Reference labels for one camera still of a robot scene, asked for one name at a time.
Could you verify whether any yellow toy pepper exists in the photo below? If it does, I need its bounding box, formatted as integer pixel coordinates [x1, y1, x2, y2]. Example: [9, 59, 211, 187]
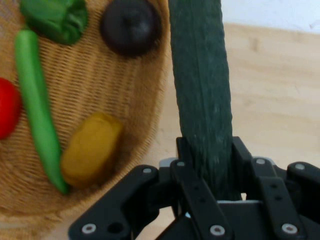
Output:
[60, 111, 124, 189]

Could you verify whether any green toy bell pepper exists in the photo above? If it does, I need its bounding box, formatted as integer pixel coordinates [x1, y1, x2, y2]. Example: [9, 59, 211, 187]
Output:
[19, 0, 89, 47]

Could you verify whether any red toy tomato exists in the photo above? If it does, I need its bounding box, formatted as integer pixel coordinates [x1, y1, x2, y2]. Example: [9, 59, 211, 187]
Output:
[0, 77, 23, 140]

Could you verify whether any light green toy chili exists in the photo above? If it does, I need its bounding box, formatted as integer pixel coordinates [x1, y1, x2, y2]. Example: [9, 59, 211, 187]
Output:
[14, 28, 71, 196]

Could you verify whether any dark purple toy onion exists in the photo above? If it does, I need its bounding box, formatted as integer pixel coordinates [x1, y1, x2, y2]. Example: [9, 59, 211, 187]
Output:
[99, 0, 163, 58]

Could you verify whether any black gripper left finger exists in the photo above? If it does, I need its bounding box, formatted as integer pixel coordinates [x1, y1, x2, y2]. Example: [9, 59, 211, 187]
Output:
[67, 136, 235, 240]

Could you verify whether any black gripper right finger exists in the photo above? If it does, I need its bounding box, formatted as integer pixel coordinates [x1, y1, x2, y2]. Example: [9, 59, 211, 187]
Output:
[231, 136, 320, 240]

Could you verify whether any dark green toy cucumber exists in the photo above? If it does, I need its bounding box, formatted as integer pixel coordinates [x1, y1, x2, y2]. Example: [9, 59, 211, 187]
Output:
[168, 0, 234, 202]

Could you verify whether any woven wicker basket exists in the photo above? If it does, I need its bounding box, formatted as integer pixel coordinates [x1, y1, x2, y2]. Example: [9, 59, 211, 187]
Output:
[0, 0, 174, 224]

